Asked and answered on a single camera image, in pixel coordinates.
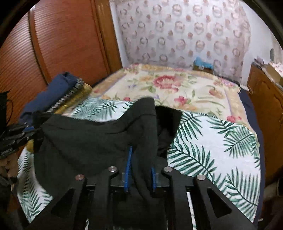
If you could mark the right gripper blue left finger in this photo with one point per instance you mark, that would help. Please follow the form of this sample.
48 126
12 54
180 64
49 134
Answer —
127 176

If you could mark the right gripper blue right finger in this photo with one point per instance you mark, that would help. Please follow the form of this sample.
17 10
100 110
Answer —
153 178

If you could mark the black garment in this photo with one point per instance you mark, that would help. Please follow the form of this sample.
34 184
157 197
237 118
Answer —
72 146

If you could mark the navy folded garment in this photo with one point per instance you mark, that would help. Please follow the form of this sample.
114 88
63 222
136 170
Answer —
45 99

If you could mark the palm leaf print blanket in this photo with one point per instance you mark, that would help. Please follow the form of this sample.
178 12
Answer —
227 153

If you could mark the gold folded garment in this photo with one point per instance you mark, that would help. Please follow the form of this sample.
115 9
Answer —
75 99

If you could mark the grey patterned folded garment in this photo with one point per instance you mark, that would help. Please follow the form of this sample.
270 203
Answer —
67 96

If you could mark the floral bedspread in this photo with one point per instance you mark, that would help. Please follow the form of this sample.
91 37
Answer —
187 90

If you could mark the brown louvered wardrobe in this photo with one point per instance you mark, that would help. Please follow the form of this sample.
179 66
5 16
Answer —
40 39

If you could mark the blue cloth in box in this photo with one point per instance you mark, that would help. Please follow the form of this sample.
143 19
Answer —
200 65

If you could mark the navy bed sheet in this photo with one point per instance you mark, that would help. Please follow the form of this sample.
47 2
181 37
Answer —
252 119

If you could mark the pink patterned curtain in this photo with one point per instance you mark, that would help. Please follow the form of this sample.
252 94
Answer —
175 33

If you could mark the wooden sideboard cabinet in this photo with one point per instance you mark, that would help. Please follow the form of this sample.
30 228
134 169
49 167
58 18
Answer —
267 100

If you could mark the cardboard box with floral cloth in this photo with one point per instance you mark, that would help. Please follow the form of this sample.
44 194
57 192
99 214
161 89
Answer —
272 70

